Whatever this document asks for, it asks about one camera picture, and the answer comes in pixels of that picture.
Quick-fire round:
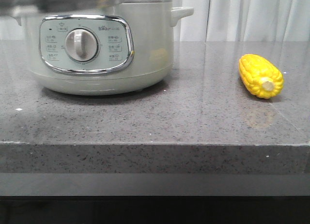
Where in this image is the yellow corn cob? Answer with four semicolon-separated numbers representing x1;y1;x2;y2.
238;54;284;99

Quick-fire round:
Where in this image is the glass lid with steel rim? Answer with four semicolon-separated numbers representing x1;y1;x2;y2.
0;0;123;17

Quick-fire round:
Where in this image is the pale green electric cooking pot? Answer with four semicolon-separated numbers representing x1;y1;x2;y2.
21;0;194;96

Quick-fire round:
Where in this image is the white curtain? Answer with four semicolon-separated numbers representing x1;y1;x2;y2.
0;0;310;43

